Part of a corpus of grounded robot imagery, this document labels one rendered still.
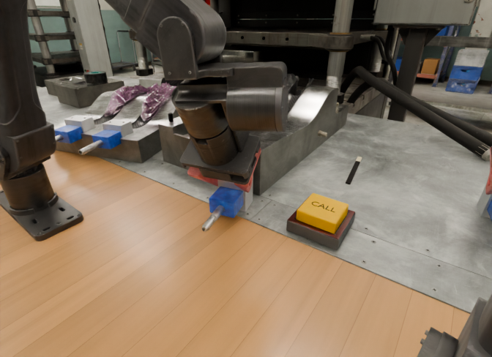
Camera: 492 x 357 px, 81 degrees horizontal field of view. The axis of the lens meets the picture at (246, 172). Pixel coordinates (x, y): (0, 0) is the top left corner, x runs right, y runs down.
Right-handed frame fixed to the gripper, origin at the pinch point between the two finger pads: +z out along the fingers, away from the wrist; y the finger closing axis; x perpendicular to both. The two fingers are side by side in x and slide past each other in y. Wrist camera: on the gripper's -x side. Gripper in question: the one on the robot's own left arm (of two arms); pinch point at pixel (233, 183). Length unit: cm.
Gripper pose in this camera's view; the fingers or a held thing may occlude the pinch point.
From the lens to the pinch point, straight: 47.9
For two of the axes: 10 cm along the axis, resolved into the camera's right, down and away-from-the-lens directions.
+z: 1.8, 5.6, 8.1
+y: -9.3, -1.7, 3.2
